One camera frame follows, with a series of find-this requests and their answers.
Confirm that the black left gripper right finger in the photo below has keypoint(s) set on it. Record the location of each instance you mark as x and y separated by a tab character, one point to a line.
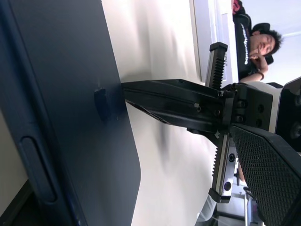
270	174

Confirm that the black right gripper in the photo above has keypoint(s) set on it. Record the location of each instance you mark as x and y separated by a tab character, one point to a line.
251	106

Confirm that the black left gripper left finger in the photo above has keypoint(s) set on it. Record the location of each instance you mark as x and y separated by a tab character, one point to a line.
13	212

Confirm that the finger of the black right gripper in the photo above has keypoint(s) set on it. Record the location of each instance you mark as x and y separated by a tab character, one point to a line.
169	91

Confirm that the dark blue smartphone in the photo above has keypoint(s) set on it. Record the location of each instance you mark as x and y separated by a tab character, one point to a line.
70	75

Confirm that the person in black shirt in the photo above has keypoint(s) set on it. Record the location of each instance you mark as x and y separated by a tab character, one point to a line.
247	47

